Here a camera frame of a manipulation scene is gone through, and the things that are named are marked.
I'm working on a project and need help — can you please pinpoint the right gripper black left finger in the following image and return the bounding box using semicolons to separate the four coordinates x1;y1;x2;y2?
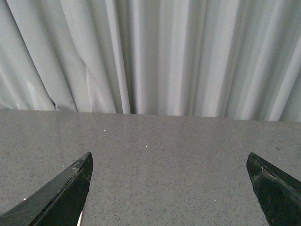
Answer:
0;152;93;226

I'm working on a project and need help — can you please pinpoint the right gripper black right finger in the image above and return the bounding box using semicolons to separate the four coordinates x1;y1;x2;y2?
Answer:
246;153;301;226

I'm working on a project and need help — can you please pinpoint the grey curtain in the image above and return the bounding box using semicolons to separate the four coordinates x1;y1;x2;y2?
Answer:
0;0;301;122

